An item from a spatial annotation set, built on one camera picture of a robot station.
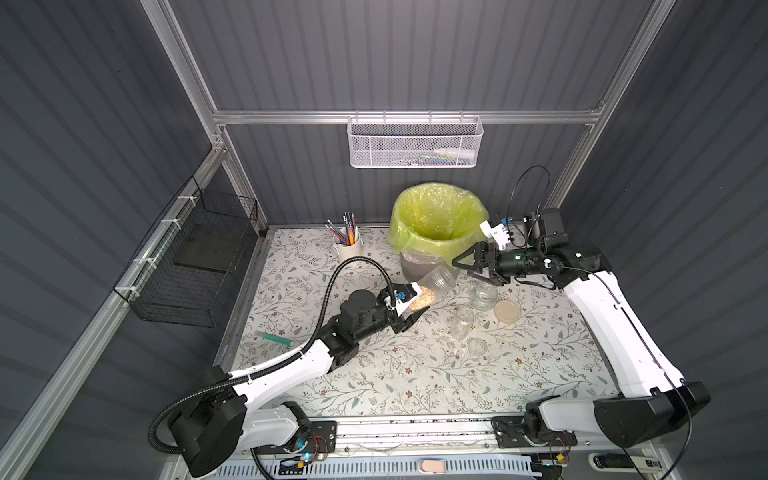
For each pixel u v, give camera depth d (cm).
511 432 74
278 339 91
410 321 67
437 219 97
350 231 104
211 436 40
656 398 38
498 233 65
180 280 71
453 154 93
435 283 68
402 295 61
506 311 94
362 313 58
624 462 66
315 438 72
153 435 40
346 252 103
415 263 89
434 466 70
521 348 89
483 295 99
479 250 61
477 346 89
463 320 83
